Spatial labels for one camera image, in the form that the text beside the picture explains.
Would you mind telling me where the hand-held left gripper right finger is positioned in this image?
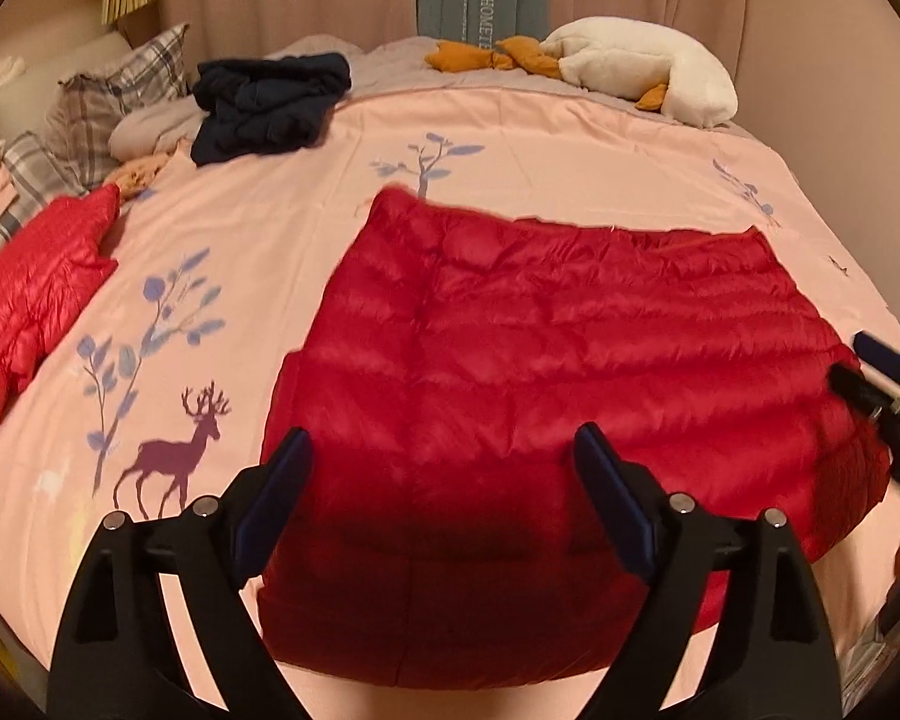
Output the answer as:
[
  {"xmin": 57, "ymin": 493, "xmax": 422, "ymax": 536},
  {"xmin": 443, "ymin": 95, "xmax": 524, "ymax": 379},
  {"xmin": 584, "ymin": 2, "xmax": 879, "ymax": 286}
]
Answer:
[{"xmin": 574, "ymin": 421, "xmax": 845, "ymax": 720}]

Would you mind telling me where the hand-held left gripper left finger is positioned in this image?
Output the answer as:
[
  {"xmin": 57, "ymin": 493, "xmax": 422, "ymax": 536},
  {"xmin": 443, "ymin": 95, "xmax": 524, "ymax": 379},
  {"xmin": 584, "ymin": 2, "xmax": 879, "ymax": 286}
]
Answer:
[{"xmin": 45, "ymin": 426, "xmax": 316, "ymax": 720}]

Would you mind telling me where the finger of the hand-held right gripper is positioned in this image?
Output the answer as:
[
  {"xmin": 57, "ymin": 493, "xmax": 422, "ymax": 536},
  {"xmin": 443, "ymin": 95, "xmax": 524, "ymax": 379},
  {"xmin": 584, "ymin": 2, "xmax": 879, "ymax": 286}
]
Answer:
[
  {"xmin": 853, "ymin": 330, "xmax": 900, "ymax": 392},
  {"xmin": 828, "ymin": 363, "xmax": 900, "ymax": 425}
]

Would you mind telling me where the pink deer print quilt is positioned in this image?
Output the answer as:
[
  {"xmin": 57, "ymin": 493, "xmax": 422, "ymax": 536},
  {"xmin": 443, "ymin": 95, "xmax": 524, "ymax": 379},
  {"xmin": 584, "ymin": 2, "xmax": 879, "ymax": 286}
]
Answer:
[{"xmin": 0, "ymin": 85, "xmax": 900, "ymax": 720}]

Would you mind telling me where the pinkish red down jacket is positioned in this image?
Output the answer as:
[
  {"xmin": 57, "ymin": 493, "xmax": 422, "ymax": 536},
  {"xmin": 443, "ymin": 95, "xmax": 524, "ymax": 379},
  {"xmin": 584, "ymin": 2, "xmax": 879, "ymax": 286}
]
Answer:
[{"xmin": 0, "ymin": 184, "xmax": 122, "ymax": 438}]

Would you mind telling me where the peach garment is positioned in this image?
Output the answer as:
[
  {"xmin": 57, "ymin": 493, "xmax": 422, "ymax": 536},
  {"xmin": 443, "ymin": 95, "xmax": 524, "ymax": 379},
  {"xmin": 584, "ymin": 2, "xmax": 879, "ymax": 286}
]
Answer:
[{"xmin": 105, "ymin": 152, "xmax": 179, "ymax": 201}]

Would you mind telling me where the grey garment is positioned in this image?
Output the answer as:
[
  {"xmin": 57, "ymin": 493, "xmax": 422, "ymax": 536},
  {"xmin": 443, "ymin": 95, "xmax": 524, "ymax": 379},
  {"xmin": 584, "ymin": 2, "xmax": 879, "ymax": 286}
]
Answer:
[{"xmin": 109, "ymin": 100, "xmax": 212, "ymax": 163}]

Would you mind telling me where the navy garment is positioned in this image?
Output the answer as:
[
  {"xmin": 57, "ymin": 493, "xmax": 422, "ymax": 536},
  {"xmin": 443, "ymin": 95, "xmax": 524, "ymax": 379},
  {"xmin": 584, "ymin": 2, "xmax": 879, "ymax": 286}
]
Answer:
[{"xmin": 191, "ymin": 52, "xmax": 354, "ymax": 167}]

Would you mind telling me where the white goose plush toy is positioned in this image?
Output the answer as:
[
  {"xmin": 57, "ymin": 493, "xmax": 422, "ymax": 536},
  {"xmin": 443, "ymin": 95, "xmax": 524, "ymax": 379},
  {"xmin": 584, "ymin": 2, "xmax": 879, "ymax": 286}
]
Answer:
[{"xmin": 426, "ymin": 16, "xmax": 740, "ymax": 129}]

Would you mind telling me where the plaid pillow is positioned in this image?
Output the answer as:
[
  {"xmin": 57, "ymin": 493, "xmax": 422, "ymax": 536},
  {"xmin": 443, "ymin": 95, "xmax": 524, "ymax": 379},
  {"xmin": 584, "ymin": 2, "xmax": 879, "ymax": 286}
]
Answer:
[
  {"xmin": 0, "ymin": 131, "xmax": 92, "ymax": 280},
  {"xmin": 43, "ymin": 22, "xmax": 193, "ymax": 190}
]

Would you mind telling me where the grey bed sheet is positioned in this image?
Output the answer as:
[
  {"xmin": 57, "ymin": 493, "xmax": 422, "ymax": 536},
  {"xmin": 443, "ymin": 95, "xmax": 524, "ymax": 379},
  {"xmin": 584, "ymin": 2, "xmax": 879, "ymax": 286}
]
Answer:
[{"xmin": 261, "ymin": 34, "xmax": 762, "ymax": 137}]

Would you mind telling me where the beige headboard cushion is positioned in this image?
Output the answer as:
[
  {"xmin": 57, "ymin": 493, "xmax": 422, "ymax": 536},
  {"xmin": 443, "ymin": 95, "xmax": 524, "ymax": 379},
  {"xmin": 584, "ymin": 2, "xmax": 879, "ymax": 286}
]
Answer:
[{"xmin": 0, "ymin": 30, "xmax": 134, "ymax": 145}]

